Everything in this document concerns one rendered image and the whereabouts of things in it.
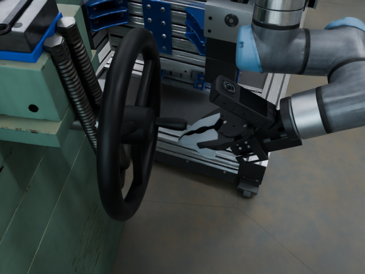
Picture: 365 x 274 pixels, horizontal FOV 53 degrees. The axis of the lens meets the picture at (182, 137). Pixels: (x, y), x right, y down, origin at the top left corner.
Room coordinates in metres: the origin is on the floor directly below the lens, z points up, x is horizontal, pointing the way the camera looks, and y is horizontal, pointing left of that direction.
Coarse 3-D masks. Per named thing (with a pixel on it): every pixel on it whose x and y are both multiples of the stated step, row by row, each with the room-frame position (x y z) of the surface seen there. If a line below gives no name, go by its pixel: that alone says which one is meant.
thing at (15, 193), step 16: (16, 144) 0.34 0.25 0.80; (32, 144) 0.37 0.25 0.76; (16, 160) 0.33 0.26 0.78; (32, 160) 0.36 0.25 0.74; (0, 176) 0.29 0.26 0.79; (16, 176) 0.31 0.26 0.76; (32, 176) 0.34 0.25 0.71; (0, 192) 0.27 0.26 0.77; (16, 192) 0.30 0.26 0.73; (0, 208) 0.26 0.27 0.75; (0, 224) 0.24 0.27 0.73; (0, 240) 0.23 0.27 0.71
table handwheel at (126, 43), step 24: (120, 48) 0.37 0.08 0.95; (144, 48) 0.45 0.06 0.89; (120, 72) 0.33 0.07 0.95; (144, 72) 0.45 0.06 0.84; (120, 96) 0.30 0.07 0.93; (144, 96) 0.41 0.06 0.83; (96, 120) 0.37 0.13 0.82; (120, 120) 0.28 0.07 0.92; (144, 120) 0.36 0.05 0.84; (120, 144) 0.27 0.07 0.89; (144, 144) 0.34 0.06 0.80; (144, 168) 0.37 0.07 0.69; (120, 192) 0.24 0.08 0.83; (144, 192) 0.32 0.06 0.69; (120, 216) 0.23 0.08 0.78
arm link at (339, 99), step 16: (352, 64) 0.43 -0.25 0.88; (336, 80) 0.41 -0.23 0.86; (352, 80) 0.40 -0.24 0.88; (320, 96) 0.39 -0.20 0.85; (336, 96) 0.38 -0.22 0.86; (352, 96) 0.37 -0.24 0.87; (320, 112) 0.37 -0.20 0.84; (336, 112) 0.36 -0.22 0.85; (352, 112) 0.36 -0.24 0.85; (336, 128) 0.36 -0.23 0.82; (352, 128) 0.36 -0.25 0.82
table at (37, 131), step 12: (60, 0) 0.59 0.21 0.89; (72, 0) 0.64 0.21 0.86; (96, 60) 0.47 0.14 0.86; (72, 108) 0.36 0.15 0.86; (0, 120) 0.33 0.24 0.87; (12, 120) 0.33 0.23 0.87; (24, 120) 0.33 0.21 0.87; (36, 120) 0.33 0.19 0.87; (48, 120) 0.33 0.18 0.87; (72, 120) 0.35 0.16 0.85; (0, 132) 0.31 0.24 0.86; (12, 132) 0.31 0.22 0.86; (24, 132) 0.31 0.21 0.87; (36, 132) 0.31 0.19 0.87; (48, 132) 0.31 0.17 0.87; (60, 132) 0.31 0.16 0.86; (36, 144) 0.31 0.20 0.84; (48, 144) 0.30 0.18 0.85; (60, 144) 0.30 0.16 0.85
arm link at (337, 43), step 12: (336, 24) 0.52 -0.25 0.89; (348, 24) 0.51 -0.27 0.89; (360, 24) 0.51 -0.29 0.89; (312, 36) 0.48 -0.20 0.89; (324, 36) 0.48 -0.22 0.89; (336, 36) 0.48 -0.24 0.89; (348, 36) 0.48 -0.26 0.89; (360, 36) 0.48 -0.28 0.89; (312, 48) 0.47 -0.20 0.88; (324, 48) 0.47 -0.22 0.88; (336, 48) 0.46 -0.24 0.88; (348, 48) 0.46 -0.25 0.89; (360, 48) 0.46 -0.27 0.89; (312, 60) 0.46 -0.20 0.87; (324, 60) 0.46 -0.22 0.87; (336, 60) 0.45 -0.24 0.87; (348, 60) 0.44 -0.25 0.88; (360, 60) 0.43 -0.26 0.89; (312, 72) 0.46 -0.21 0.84; (324, 72) 0.45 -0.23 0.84
